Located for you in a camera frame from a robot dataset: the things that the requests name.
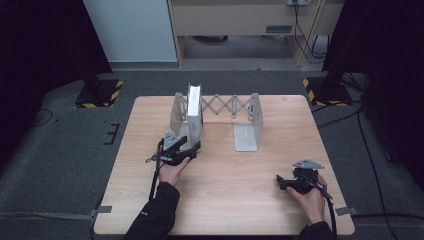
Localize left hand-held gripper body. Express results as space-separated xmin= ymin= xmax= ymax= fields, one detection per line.
xmin=159 ymin=131 xmax=191 ymax=167

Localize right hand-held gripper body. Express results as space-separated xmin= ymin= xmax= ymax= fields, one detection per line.
xmin=293 ymin=158 xmax=325 ymax=195

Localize white book with grey figures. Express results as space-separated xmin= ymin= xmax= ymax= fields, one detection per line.
xmin=185 ymin=83 xmax=204 ymax=153

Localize expandable grey metal book rack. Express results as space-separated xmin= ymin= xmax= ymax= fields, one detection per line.
xmin=169 ymin=92 xmax=264 ymax=153

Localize person's left hand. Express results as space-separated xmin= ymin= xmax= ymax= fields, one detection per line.
xmin=158 ymin=157 xmax=191 ymax=187

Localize person's right hand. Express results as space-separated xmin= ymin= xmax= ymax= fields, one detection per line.
xmin=286 ymin=174 xmax=329 ymax=225

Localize grey tape piece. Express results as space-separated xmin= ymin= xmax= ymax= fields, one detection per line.
xmin=334 ymin=206 xmax=360 ymax=217
xmin=88 ymin=205 xmax=113 ymax=222

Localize black stand base yellow stripes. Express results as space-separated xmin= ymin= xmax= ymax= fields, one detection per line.
xmin=302 ymin=76 xmax=354 ymax=108
xmin=74 ymin=78 xmax=124 ymax=109

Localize white panel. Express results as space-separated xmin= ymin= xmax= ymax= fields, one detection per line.
xmin=82 ymin=0 xmax=178 ymax=63

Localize light wooden desk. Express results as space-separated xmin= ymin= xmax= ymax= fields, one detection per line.
xmin=167 ymin=0 xmax=344 ymax=68

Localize dark curtain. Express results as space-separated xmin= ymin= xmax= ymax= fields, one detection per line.
xmin=321 ymin=0 xmax=424 ymax=191
xmin=0 ymin=0 xmax=113 ymax=164

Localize left hand-held gripper black cable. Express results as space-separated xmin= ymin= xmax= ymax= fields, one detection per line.
xmin=145 ymin=139 xmax=166 ymax=202

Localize hand-held gripper black cable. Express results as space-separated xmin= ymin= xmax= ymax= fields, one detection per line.
xmin=145 ymin=139 xmax=166 ymax=202
xmin=311 ymin=176 xmax=338 ymax=237

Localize right hand-held gripper black cable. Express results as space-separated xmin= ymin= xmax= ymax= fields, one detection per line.
xmin=311 ymin=176 xmax=338 ymax=237

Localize long black floor cable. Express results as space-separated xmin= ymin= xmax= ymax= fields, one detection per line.
xmin=349 ymin=108 xmax=424 ymax=240

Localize short black floor cable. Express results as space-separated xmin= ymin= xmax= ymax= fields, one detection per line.
xmin=315 ymin=108 xmax=363 ymax=130

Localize thin black floor cable loop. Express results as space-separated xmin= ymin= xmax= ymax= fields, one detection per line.
xmin=27 ymin=108 xmax=55 ymax=130

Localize black hanging cables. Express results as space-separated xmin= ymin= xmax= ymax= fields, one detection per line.
xmin=292 ymin=0 xmax=329 ymax=64

